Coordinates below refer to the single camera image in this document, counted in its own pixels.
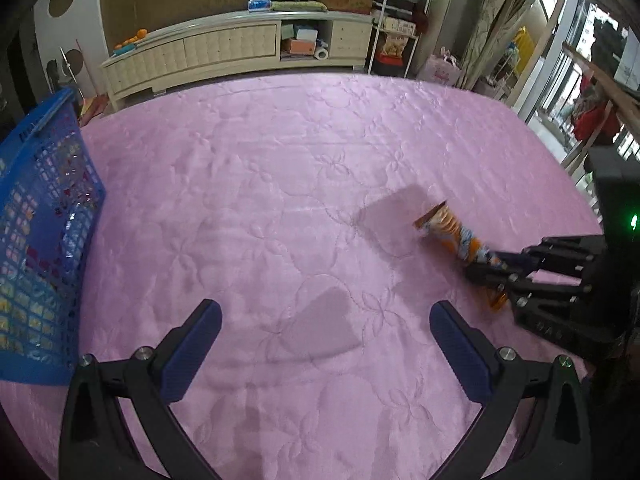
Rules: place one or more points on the oranges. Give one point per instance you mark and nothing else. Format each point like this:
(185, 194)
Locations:
(132, 39)

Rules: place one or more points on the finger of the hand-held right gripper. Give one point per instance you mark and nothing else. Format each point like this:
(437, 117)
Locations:
(565, 250)
(550, 292)

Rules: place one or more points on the standing mirror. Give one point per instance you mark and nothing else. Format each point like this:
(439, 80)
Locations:
(520, 35)

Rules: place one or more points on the orange snack packet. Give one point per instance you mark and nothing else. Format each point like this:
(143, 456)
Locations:
(450, 232)

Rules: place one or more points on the blue tissue box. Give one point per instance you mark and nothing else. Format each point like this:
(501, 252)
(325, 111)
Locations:
(260, 3)

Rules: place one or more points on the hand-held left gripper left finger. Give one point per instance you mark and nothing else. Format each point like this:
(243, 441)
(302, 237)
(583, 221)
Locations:
(192, 355)

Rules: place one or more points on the pink quilted blanket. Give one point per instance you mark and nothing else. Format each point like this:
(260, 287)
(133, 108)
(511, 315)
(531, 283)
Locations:
(275, 185)

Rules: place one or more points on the blue plate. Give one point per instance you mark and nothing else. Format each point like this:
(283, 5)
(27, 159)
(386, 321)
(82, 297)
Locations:
(124, 51)

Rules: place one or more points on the blue plastic basket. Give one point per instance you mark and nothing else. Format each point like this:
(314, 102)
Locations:
(35, 372)

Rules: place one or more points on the white shelf rack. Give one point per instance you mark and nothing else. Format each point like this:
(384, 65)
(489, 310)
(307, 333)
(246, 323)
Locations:
(397, 25)

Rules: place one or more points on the assorted snack packets pile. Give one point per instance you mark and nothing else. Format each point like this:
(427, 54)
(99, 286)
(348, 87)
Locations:
(40, 260)

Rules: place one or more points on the silver tower air conditioner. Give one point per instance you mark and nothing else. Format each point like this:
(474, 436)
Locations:
(447, 5)

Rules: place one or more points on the light blue box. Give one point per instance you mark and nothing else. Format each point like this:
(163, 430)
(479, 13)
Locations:
(306, 33)

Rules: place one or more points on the pink bag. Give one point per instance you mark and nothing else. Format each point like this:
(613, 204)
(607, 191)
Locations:
(440, 67)

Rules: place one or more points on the mop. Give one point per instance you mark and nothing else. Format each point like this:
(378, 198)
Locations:
(70, 72)

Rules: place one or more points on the patterned curtain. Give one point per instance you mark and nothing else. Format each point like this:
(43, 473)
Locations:
(492, 20)

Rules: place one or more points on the orange box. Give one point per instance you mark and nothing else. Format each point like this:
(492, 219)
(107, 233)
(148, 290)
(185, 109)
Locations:
(300, 46)

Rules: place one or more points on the red clothes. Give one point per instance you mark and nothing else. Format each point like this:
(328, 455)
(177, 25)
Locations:
(595, 115)

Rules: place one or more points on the green folded cloth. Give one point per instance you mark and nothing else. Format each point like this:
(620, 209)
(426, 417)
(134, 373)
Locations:
(300, 6)

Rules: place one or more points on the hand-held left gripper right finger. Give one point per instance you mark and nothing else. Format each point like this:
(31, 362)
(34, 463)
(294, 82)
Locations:
(460, 355)

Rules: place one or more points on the wooden drying rack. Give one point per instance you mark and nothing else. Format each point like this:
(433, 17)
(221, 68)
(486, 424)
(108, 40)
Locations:
(600, 80)

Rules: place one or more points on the cream tv cabinet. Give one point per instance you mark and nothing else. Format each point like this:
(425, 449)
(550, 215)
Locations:
(225, 47)

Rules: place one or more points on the glass sliding door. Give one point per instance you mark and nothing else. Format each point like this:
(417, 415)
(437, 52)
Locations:
(600, 10)

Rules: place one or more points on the white tape roll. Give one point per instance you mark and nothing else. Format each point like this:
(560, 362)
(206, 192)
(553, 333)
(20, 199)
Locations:
(321, 53)

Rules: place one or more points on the pink broom and dustpan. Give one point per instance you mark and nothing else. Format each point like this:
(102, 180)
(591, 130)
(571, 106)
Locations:
(92, 110)

